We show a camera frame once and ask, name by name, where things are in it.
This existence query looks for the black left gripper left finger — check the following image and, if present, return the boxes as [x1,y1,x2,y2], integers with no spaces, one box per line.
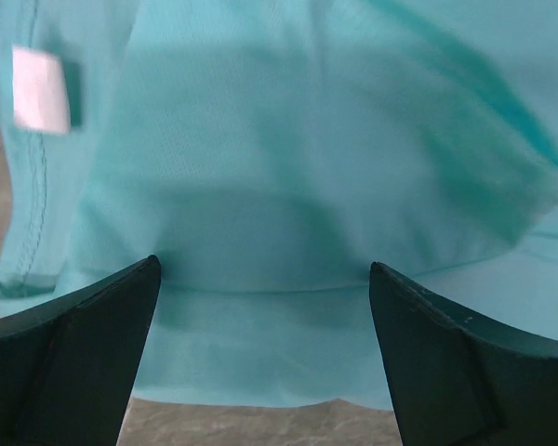
[0,256,161,445]

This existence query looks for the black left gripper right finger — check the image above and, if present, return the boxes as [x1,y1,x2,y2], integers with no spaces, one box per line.
[369,263,558,445]

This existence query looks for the teal t-shirt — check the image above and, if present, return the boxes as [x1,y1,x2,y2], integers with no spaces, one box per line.
[0,1,558,409]

